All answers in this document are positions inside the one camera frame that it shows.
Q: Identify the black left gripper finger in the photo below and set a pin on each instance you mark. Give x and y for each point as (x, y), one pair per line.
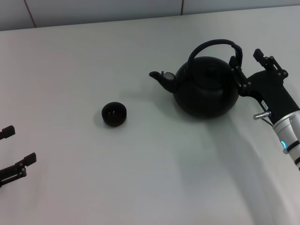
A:
(29, 159)
(8, 132)

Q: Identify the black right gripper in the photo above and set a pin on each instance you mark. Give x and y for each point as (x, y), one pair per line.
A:
(269, 89)

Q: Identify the black round teapot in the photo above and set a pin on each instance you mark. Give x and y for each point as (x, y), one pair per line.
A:
(204, 98)

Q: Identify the small black teacup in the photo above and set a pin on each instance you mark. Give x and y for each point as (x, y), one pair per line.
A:
(114, 121)

